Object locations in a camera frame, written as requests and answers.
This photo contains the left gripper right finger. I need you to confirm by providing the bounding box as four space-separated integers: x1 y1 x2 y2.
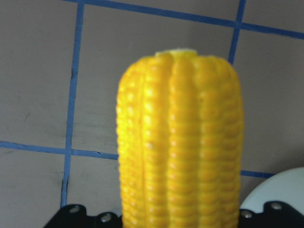
238 201 304 228

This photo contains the yellow corn cob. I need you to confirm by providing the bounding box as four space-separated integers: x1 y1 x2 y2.
116 49 244 228

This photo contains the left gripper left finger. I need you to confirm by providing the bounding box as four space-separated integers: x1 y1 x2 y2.
45 204 123 228

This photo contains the pale green cooking pot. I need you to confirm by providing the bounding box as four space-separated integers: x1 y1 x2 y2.
240 167 304 213

